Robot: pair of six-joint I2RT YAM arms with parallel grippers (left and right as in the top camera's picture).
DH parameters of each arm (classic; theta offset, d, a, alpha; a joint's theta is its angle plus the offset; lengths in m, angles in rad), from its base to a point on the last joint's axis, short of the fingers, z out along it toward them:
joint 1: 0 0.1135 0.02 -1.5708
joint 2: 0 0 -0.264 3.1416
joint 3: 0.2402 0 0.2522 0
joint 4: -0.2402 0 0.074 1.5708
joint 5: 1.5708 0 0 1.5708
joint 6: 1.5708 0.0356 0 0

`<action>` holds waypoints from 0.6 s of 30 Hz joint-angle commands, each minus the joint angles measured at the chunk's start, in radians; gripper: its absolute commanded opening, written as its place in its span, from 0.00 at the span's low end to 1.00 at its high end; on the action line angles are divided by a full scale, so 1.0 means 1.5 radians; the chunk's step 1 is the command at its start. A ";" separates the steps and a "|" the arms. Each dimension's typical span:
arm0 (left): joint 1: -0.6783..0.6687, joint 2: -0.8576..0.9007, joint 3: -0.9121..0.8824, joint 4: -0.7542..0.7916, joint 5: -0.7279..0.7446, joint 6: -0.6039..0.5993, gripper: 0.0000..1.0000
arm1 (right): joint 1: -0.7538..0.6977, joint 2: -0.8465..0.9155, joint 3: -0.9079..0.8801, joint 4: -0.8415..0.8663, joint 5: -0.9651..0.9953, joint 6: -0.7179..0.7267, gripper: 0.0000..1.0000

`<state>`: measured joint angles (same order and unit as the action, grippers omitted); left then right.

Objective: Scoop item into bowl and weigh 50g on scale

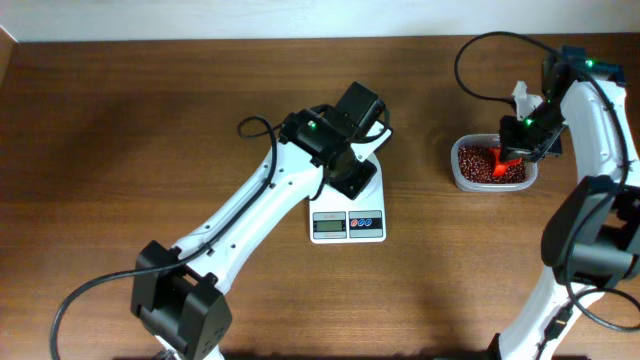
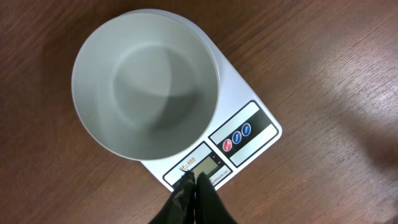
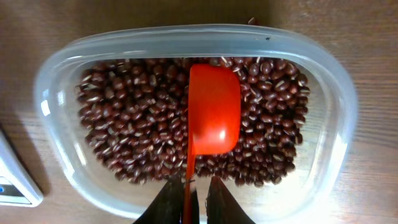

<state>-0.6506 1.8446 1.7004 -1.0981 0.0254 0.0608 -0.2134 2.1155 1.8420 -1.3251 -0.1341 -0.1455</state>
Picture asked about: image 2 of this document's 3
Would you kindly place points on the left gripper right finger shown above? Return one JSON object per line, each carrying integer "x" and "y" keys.
{"x": 209, "y": 208}

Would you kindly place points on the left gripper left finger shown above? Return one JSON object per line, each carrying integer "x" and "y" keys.
{"x": 179, "y": 208}

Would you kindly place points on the white digital kitchen scale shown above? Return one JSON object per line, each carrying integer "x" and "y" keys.
{"x": 242, "y": 124}

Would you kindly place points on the white round bowl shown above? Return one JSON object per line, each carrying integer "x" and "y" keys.
{"x": 103, "y": 98}

